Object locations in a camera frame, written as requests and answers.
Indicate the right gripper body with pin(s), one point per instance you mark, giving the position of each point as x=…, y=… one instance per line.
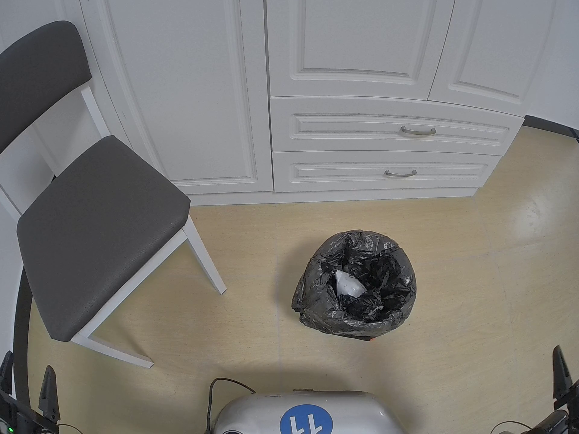
x=573, y=400

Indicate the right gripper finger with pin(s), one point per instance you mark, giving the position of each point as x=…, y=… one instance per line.
x=562, y=378

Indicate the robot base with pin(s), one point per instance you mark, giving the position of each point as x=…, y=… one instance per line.
x=307, y=412

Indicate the grey padded white chair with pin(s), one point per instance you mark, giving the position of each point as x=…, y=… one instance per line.
x=99, y=206

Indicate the white wardrobe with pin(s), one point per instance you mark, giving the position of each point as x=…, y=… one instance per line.
x=203, y=61

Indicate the black plastic bag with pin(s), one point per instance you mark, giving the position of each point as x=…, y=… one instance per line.
x=316, y=296

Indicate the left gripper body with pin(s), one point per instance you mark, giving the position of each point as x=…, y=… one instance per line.
x=27, y=418

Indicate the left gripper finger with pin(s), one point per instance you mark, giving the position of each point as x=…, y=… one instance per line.
x=49, y=396
x=5, y=375

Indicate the crumpled white paper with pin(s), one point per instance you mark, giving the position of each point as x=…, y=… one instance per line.
x=348, y=284

